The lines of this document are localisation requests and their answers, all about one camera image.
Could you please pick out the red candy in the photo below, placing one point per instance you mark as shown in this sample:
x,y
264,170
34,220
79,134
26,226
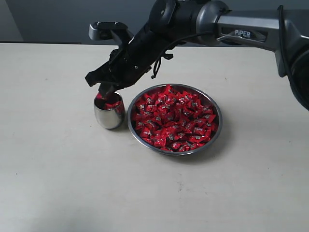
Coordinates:
x,y
100,96

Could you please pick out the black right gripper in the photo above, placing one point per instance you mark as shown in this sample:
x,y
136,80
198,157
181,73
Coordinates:
x,y
128,63

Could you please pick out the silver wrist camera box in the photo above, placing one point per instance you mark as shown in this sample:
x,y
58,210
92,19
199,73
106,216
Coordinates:
x,y
116,31

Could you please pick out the round steel bowl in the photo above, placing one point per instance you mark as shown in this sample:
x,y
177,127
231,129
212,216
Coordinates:
x,y
175,119

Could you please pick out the red candies inside cup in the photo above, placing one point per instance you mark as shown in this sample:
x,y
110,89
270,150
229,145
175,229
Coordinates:
x,y
111,106

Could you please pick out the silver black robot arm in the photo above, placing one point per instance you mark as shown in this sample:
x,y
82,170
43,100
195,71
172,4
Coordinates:
x,y
206,22

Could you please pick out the pile of red wrapped candies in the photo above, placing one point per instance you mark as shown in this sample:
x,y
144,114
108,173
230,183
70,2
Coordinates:
x,y
175,118

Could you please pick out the stainless steel cup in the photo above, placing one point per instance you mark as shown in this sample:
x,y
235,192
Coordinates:
x,y
111,119

